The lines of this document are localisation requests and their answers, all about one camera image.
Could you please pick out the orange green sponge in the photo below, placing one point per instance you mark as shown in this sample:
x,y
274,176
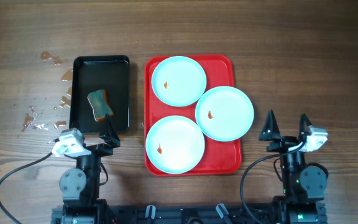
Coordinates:
x,y
98,101

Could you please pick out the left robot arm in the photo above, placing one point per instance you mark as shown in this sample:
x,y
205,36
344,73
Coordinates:
x,y
80,185

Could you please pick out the light blue plate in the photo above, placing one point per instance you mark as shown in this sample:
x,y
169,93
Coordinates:
x,y
178,81
175,144
224,113

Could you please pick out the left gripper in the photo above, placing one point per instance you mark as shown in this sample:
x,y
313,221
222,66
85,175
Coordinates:
x,y
110,138

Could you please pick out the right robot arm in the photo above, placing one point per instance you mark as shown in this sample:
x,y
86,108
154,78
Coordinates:
x,y
303,183

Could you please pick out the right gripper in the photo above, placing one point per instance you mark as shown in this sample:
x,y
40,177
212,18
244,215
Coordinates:
x,y
282,142

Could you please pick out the black water tray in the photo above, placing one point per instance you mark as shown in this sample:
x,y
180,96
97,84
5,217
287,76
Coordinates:
x,y
91,73

